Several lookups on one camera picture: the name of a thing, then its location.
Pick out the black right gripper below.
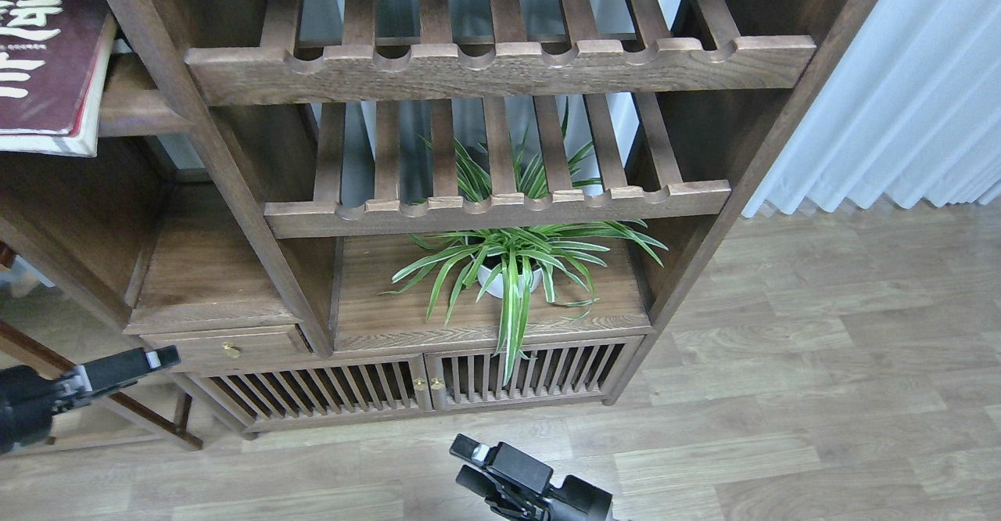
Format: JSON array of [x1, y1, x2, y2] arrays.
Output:
[[450, 434, 615, 520]]

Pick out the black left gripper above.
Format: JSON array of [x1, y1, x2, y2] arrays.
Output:
[[1, 346, 180, 454]]

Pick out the maroon book white characters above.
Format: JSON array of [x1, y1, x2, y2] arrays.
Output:
[[1, 0, 117, 157]]

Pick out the right slatted cabinet door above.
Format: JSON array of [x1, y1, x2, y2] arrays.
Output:
[[425, 336, 643, 410]]

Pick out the slatted cabinet door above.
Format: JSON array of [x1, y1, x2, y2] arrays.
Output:
[[425, 336, 643, 410], [190, 354, 433, 433]]

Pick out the brass drawer knob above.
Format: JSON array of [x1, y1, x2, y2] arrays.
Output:
[[221, 342, 241, 358]]

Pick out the left slatted cabinet door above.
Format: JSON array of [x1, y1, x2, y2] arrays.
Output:
[[190, 354, 433, 433]]

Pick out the wooden drawer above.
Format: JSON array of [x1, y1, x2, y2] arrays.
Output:
[[141, 325, 310, 365]]

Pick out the white plant pot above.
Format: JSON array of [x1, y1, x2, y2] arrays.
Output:
[[475, 262, 543, 301]]

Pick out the dark wooden bookshelf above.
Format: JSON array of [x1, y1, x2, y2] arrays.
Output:
[[2, 0, 878, 438]]

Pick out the white pleated curtain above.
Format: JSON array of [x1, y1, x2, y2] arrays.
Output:
[[741, 0, 1000, 217]]

